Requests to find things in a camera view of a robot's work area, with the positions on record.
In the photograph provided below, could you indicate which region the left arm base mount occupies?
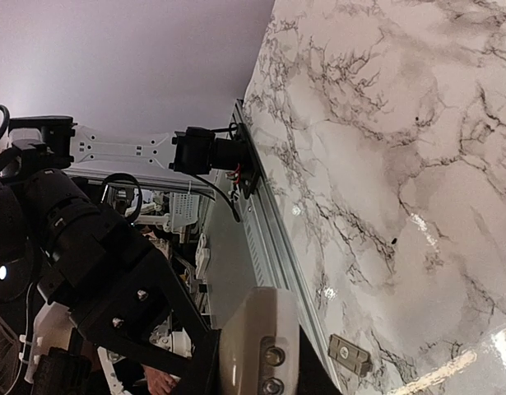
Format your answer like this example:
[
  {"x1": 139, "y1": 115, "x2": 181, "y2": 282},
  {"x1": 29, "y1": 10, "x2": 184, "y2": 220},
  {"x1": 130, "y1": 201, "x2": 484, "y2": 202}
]
[{"x1": 169, "y1": 123, "x2": 261, "y2": 199}]

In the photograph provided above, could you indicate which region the grey battery cover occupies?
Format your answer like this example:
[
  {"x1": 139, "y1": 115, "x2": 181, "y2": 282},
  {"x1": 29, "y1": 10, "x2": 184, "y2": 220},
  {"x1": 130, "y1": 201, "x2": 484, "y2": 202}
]
[{"x1": 327, "y1": 334, "x2": 373, "y2": 377}]

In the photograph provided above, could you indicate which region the front aluminium rail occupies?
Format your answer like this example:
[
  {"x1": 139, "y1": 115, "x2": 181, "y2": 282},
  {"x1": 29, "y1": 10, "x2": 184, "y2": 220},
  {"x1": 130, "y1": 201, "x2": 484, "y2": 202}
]
[{"x1": 207, "y1": 98, "x2": 344, "y2": 392}]

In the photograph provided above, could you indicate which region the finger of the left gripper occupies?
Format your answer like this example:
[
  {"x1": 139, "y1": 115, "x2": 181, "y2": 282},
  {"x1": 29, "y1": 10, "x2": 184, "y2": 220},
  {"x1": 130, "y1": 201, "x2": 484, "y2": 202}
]
[{"x1": 71, "y1": 250, "x2": 211, "y2": 379}]

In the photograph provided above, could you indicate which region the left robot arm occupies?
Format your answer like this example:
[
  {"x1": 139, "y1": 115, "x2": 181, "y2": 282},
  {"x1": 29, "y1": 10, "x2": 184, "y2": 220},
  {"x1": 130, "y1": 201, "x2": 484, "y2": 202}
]
[{"x1": 0, "y1": 140, "x2": 219, "y2": 394}]

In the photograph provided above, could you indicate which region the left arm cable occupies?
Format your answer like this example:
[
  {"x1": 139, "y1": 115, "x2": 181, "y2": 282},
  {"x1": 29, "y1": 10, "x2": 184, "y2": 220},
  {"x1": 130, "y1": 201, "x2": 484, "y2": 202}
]
[{"x1": 0, "y1": 105, "x2": 241, "y2": 223}]

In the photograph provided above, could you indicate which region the grey remote control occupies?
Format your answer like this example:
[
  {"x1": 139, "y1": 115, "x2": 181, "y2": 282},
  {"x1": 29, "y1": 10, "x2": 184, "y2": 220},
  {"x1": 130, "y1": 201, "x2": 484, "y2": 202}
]
[{"x1": 219, "y1": 287, "x2": 299, "y2": 394}]

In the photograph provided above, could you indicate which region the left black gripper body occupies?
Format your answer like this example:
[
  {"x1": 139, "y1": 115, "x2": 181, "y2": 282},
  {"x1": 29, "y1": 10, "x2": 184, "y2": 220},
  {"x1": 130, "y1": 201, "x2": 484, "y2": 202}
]
[{"x1": 36, "y1": 205, "x2": 170, "y2": 342}]

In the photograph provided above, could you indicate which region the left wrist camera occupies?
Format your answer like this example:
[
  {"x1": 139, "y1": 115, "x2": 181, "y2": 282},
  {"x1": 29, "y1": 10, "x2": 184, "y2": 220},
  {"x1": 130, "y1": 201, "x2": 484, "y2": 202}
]
[{"x1": 22, "y1": 303, "x2": 91, "y2": 395}]

